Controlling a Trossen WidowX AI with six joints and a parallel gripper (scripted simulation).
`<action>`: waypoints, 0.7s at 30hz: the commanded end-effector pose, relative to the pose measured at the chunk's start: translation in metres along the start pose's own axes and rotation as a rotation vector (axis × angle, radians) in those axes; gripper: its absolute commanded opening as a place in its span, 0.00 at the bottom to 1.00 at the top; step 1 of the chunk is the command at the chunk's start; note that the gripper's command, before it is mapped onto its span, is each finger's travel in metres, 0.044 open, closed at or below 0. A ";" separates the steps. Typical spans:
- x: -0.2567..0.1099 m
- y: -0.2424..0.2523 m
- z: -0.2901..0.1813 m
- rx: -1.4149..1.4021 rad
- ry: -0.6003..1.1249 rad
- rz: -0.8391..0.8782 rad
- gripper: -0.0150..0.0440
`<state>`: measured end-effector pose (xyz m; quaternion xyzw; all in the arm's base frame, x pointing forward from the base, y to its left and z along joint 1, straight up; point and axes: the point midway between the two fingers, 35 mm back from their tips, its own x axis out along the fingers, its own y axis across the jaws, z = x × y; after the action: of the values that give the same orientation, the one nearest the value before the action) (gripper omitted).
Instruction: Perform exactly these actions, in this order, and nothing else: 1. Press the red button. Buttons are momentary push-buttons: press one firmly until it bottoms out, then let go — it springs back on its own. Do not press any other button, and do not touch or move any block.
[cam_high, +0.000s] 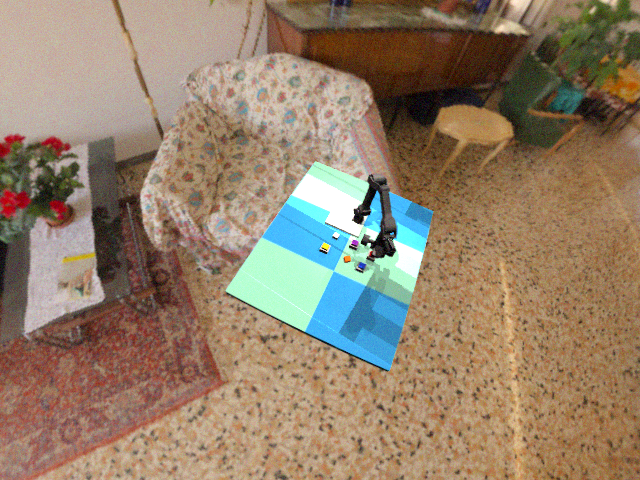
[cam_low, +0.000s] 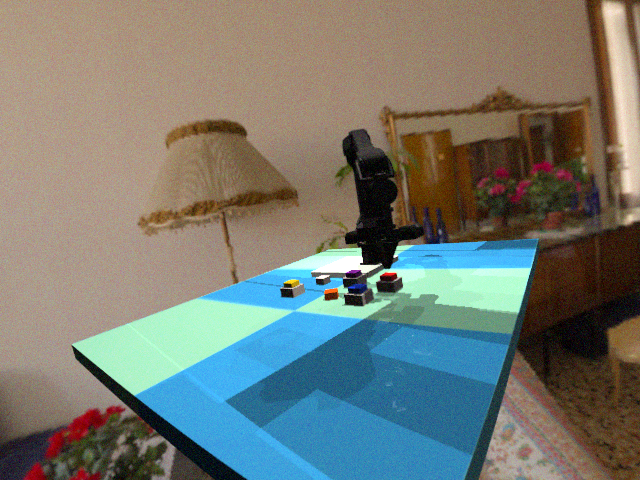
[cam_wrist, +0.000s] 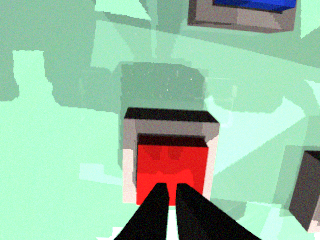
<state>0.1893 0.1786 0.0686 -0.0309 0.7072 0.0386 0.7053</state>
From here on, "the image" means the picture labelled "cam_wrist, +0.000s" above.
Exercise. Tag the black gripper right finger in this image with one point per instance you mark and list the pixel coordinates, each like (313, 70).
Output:
(199, 219)

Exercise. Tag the red button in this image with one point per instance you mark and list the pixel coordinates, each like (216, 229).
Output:
(168, 146)

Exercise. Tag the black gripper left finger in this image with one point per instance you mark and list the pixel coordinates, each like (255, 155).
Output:
(149, 222)

